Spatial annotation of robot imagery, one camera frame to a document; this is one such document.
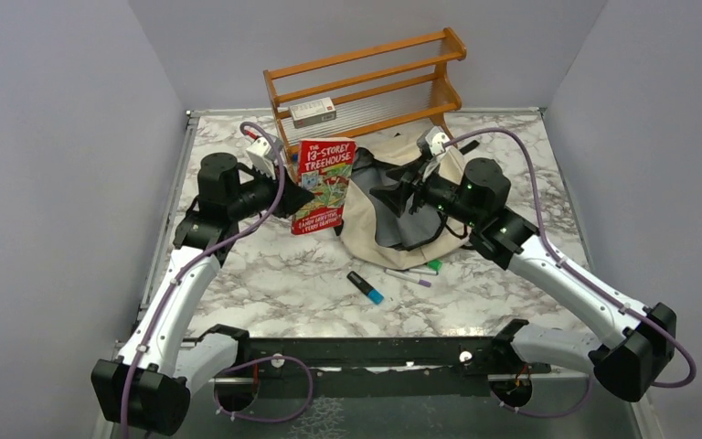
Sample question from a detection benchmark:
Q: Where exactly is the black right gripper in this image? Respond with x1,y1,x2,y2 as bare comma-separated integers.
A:
369,155,482,229

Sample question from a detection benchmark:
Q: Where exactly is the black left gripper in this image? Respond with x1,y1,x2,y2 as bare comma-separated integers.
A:
229,159,315,221

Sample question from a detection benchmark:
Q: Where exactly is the red Treehouse book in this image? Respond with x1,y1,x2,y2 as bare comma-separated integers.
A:
291,137,356,235

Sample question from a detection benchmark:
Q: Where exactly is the beige canvas backpack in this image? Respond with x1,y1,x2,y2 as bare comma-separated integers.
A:
335,131,468,270

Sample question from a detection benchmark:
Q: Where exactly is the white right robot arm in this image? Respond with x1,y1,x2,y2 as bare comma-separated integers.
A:
369,158,677,402

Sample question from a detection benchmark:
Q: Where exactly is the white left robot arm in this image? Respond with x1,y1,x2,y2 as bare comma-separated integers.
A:
90,153,313,435

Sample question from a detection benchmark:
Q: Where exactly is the white red box on shelf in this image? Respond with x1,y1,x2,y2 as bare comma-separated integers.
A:
289,97,336,129

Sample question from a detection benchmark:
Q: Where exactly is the green-capped marker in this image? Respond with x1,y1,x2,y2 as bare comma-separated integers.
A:
426,260,442,273

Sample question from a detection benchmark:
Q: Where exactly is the white purple-capped pen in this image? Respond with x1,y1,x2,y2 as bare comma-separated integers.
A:
384,269,431,288

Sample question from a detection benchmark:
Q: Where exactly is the wooden two-tier shelf rack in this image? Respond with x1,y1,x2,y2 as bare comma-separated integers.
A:
263,27,468,166

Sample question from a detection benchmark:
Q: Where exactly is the black blue highlighter marker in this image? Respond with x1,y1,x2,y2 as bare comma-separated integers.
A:
346,271,384,305

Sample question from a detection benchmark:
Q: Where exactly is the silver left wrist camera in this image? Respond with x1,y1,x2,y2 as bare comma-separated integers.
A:
246,137,287,168

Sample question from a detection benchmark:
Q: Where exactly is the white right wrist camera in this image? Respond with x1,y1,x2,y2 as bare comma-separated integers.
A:
416,125,450,161

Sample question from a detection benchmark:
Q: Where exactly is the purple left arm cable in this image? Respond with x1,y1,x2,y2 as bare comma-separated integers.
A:
119,121,316,439

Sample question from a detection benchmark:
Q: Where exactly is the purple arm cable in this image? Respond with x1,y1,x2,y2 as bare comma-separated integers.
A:
119,121,316,439
441,127,698,421

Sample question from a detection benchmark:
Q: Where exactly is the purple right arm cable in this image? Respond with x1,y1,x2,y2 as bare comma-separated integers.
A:
441,127,698,421

